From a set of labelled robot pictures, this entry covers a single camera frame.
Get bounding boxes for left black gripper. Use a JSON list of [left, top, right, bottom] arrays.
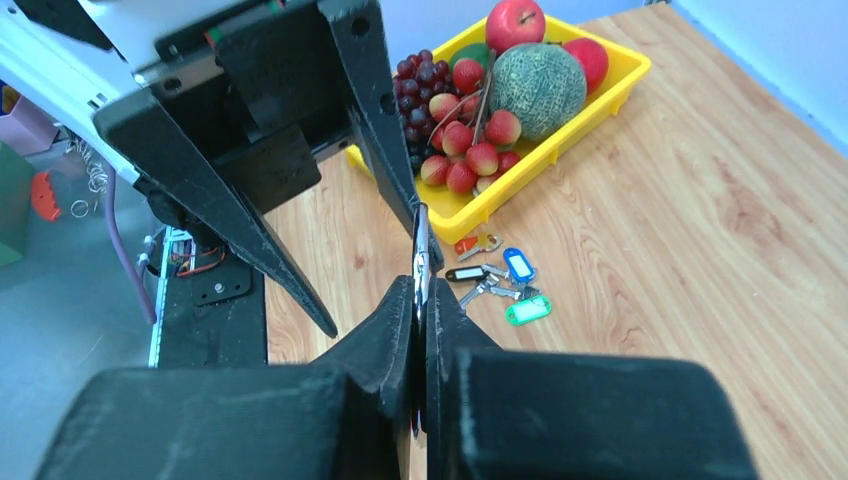
[[0, 0, 446, 340]]

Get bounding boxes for green lime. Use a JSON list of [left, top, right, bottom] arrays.
[[448, 42, 490, 70]]

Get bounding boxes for red apple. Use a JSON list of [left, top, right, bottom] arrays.
[[562, 38, 609, 95], [484, 0, 546, 54]]

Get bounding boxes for red cherry cluster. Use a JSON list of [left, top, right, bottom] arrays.
[[416, 58, 522, 195]]

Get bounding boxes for removed keys with tags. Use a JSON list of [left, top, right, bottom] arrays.
[[444, 247, 553, 326]]

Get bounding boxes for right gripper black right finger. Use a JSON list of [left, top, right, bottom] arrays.
[[424, 279, 759, 479]]

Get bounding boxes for green netted melon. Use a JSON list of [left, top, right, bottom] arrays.
[[489, 43, 587, 141]]

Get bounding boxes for purple grape bunch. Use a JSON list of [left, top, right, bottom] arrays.
[[392, 49, 459, 175]]

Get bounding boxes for yellow plastic tray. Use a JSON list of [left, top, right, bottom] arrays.
[[344, 13, 653, 246]]

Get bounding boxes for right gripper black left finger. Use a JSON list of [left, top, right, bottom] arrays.
[[36, 275, 414, 479]]

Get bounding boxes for silver keyring with keys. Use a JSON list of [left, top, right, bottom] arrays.
[[410, 203, 431, 439]]

